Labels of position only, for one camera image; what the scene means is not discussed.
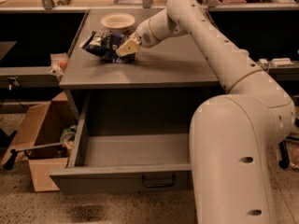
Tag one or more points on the grey open top drawer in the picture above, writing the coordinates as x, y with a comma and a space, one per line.
113, 152

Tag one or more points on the white paper bowl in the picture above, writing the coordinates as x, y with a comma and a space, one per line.
118, 22

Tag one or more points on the brown cardboard box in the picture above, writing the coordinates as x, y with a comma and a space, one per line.
43, 124

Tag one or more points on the roll of tape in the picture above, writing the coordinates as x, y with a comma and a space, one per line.
67, 137

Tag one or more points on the plastic bag with red object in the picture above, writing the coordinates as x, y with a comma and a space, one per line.
58, 63

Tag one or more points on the black drawer handle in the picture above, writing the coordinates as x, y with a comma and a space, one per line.
158, 183

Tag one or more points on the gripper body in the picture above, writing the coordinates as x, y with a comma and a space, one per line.
143, 35

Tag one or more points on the white power strip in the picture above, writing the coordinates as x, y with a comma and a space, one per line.
282, 62

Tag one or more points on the black handled grabber tool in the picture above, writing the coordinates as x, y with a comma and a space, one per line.
53, 150

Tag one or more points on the grey metal cabinet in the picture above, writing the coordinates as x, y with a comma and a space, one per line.
168, 80

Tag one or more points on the blue chip bag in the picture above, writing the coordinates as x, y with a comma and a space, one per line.
104, 46

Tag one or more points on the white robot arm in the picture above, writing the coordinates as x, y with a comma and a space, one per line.
229, 134

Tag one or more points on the black stand leg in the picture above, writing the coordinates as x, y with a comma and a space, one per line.
284, 161

